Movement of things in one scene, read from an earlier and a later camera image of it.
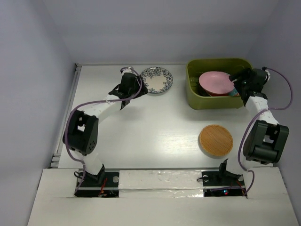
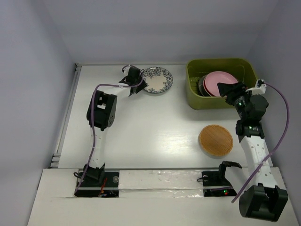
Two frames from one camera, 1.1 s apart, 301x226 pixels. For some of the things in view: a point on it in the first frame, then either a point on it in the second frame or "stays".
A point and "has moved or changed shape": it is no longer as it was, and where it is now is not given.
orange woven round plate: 216,140 stays
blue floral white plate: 157,79 stays
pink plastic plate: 216,82 has moved or changed shape
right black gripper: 245,74 to 232,91
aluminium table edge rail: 55,159 stays
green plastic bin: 198,98 stays
